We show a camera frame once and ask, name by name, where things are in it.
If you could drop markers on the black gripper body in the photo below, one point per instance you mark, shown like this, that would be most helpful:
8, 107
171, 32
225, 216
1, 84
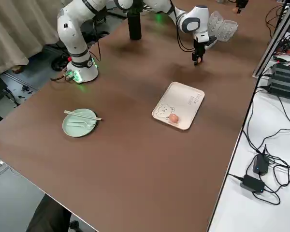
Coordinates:
199, 47
242, 3

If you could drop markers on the brown egg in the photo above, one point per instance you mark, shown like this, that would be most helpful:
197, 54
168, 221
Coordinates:
234, 10
198, 62
173, 118

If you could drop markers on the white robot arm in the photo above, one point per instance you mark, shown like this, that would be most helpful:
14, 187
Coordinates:
72, 36

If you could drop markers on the cream-white bear tray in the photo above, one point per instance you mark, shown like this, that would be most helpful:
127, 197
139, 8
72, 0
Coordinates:
181, 104

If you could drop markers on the clear plastic egg carton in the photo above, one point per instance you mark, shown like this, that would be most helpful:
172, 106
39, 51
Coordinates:
222, 26

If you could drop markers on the black usb hub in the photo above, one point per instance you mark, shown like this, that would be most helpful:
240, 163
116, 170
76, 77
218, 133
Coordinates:
286, 46

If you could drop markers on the black finned mini computer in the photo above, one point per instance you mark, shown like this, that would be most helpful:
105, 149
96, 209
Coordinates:
285, 72
282, 88

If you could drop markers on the black power adapter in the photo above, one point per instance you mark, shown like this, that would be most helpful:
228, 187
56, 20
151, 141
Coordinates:
252, 183
260, 164

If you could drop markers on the pale chopstick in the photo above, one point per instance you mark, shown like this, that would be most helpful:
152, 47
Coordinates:
82, 114

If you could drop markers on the pale green fork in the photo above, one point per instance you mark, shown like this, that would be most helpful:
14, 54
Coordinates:
82, 125

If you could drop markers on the pale green spoon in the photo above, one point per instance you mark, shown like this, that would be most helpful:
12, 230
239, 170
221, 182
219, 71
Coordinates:
73, 122

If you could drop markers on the pale green round plate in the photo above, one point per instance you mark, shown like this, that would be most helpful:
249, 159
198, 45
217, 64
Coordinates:
77, 131

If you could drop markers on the white side desk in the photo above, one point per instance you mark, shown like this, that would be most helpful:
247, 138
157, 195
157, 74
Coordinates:
256, 210

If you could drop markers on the beige curtain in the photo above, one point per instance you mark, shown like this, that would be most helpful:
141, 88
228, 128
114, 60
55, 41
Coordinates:
14, 36

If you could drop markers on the black office chair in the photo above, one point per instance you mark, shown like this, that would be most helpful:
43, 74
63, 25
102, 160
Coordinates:
50, 215

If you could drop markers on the aluminium profile post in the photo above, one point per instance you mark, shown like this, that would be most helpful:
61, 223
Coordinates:
273, 38

